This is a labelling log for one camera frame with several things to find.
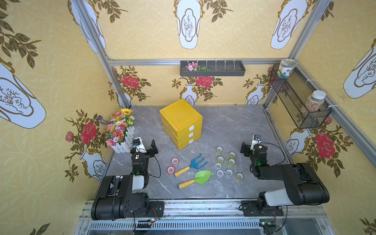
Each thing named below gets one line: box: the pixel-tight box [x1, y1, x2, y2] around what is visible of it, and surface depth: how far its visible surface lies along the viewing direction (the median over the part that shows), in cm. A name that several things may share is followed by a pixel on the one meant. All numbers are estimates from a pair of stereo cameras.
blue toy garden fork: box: [173, 153, 208, 178], surface depth 90 cm
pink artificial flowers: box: [185, 61, 212, 72], surface depth 89 cm
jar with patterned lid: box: [276, 58, 297, 79], surface depth 87 cm
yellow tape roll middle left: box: [216, 156, 225, 165], surface depth 92 cm
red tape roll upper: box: [170, 157, 180, 167], surface depth 92 cm
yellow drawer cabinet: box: [159, 98, 204, 151], surface depth 89 cm
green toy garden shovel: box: [177, 170, 212, 190], surface depth 86 cm
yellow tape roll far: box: [216, 146, 224, 155], surface depth 97 cm
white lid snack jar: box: [305, 89, 327, 113], surface depth 66 cm
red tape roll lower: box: [166, 165, 176, 176], surface depth 89 cm
